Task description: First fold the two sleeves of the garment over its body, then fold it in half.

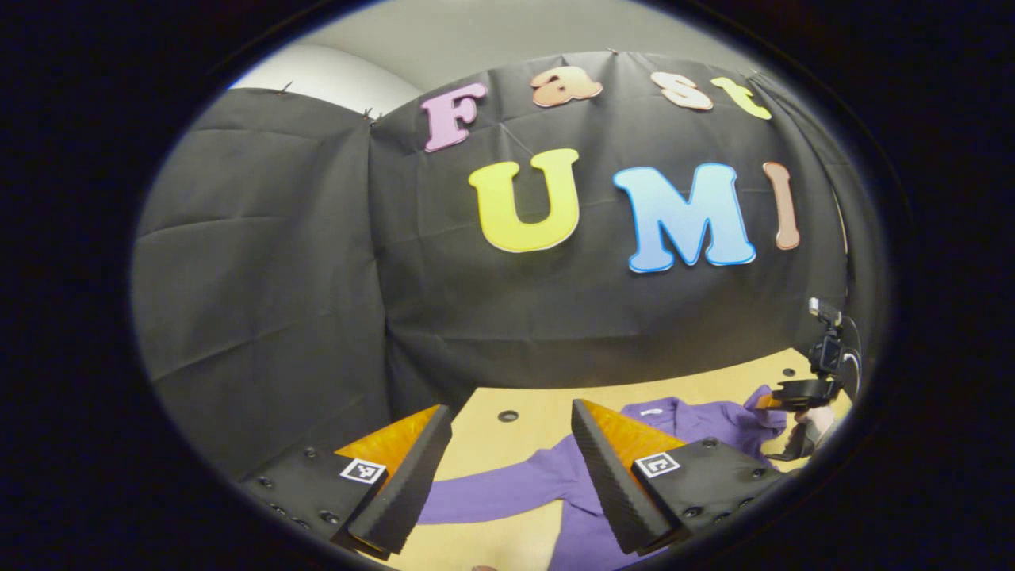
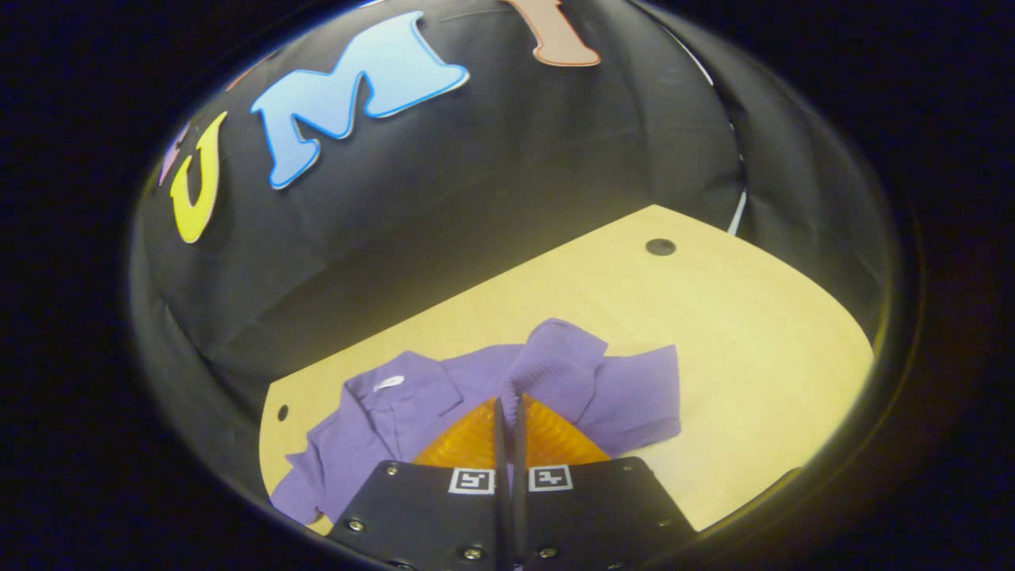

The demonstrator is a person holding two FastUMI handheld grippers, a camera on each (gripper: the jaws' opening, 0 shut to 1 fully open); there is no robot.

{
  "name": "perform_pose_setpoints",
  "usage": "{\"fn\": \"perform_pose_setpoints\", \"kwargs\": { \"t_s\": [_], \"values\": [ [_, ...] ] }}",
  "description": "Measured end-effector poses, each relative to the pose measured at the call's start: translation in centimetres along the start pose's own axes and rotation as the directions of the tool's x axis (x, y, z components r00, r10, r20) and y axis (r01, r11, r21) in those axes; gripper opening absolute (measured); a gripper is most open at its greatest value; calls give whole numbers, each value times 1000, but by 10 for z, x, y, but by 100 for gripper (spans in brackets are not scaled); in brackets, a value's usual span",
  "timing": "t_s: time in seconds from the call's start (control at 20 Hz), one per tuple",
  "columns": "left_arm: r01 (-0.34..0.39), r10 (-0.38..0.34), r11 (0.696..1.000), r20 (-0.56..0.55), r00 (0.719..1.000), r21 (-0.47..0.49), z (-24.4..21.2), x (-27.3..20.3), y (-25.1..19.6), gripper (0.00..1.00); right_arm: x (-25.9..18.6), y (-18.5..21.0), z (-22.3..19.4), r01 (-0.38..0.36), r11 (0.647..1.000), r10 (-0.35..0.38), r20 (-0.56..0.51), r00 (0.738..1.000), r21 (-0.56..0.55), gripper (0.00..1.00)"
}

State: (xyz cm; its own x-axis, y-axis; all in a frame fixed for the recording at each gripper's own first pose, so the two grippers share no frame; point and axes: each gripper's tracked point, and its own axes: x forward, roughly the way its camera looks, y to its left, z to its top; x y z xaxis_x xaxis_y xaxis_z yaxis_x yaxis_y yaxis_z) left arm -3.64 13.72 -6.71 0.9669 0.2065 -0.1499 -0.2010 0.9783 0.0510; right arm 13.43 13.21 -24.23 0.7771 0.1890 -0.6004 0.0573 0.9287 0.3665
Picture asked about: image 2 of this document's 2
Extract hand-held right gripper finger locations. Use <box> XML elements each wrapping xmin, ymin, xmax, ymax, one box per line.
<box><xmin>512</xmin><ymin>394</ymin><xmax>699</xmax><ymax>571</ymax></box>
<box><xmin>327</xmin><ymin>393</ymin><xmax>513</xmax><ymax>571</ymax></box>

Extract purple button shirt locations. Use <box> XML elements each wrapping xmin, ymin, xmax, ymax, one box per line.
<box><xmin>271</xmin><ymin>319</ymin><xmax>683</xmax><ymax>526</ymax></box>

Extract black backdrop cloth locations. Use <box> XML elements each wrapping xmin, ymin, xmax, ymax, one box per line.
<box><xmin>131</xmin><ymin>0</ymin><xmax>893</xmax><ymax>508</ymax></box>

